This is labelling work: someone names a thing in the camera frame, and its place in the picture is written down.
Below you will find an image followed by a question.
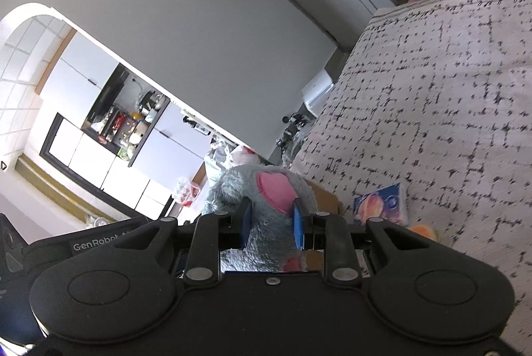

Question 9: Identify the blue tissue packet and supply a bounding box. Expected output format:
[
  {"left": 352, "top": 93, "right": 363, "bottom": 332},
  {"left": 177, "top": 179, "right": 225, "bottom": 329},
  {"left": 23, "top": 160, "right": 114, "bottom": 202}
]
[{"left": 353, "top": 183, "right": 410, "bottom": 226}]

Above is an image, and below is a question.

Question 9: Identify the white kitchen cabinet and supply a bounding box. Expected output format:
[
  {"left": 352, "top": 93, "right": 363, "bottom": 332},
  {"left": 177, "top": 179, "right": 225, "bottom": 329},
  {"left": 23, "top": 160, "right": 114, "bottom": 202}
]
[{"left": 39, "top": 32, "right": 217, "bottom": 216}]

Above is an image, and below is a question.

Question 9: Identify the grey-blue fluffy plush toy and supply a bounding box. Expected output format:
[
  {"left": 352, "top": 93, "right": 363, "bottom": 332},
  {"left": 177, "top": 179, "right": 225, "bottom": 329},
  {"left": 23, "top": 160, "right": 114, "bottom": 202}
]
[{"left": 201, "top": 165, "right": 322, "bottom": 274}]

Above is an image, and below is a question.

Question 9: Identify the brown cardboard box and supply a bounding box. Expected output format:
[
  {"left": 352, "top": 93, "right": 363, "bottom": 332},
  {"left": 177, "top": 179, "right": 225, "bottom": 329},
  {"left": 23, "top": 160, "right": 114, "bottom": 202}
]
[{"left": 305, "top": 178, "right": 347, "bottom": 217}]

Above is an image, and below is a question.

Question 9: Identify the black-and-white printed blanket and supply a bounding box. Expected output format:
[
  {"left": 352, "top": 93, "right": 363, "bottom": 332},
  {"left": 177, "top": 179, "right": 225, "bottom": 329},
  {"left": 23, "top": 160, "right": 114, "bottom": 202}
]
[{"left": 291, "top": 0, "right": 532, "bottom": 356}]

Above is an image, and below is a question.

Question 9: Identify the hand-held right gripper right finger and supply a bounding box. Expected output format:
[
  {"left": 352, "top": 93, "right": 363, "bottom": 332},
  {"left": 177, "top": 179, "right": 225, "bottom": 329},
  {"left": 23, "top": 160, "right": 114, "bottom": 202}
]
[{"left": 293, "top": 200, "right": 438, "bottom": 283}]

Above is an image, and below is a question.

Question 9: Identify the orange bun squishy toy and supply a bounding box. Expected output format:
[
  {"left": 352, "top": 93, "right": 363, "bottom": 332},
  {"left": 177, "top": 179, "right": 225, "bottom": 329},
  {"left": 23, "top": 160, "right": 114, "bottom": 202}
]
[{"left": 409, "top": 225, "right": 441, "bottom": 242}]

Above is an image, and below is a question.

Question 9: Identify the red and white bag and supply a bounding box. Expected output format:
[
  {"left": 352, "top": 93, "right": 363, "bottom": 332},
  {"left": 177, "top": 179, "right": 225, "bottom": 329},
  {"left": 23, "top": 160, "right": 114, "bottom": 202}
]
[{"left": 174, "top": 177, "right": 204, "bottom": 208}]

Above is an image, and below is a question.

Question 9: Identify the white plastic bag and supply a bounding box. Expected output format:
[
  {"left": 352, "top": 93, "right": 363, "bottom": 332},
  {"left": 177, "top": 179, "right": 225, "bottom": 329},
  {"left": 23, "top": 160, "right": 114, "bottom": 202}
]
[{"left": 205, "top": 137, "right": 260, "bottom": 190}]

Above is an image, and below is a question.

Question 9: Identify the black tripod gear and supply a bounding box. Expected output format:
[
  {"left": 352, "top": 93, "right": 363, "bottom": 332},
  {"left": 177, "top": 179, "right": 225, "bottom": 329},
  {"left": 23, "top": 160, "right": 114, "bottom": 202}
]
[{"left": 275, "top": 112, "right": 310, "bottom": 163}]

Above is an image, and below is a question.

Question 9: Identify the white storage box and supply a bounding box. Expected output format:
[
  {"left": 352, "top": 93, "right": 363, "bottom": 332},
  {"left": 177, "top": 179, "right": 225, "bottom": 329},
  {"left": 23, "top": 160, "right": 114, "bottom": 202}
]
[{"left": 301, "top": 70, "right": 336, "bottom": 117}]

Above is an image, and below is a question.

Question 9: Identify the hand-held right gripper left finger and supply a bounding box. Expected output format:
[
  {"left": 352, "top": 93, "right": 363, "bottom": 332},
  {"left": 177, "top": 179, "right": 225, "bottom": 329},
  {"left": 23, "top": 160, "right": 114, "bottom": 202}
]
[{"left": 125, "top": 200, "right": 253, "bottom": 282}]

